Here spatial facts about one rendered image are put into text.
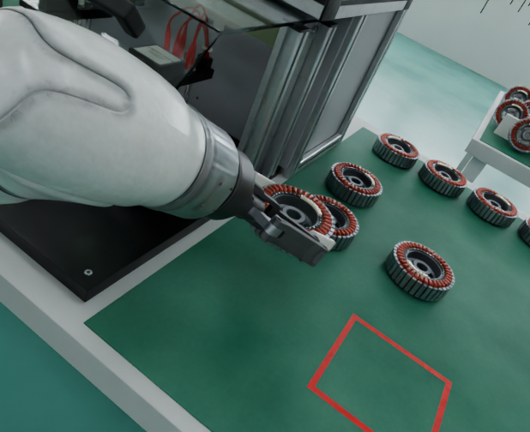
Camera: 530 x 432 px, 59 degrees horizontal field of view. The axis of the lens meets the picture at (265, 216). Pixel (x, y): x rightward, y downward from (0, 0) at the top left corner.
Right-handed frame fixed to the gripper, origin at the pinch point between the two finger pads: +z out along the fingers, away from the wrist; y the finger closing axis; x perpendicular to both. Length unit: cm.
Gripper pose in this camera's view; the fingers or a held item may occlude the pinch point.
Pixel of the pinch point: (291, 216)
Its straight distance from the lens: 60.7
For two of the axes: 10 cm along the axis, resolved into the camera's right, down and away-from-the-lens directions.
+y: 6.1, 6.4, -4.7
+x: 6.5, -7.4, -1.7
